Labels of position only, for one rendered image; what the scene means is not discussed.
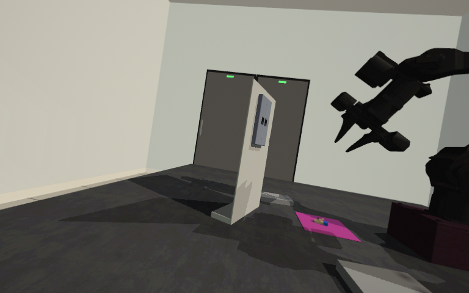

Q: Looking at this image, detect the beige panel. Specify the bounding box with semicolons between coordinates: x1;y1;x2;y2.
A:
211;79;276;225

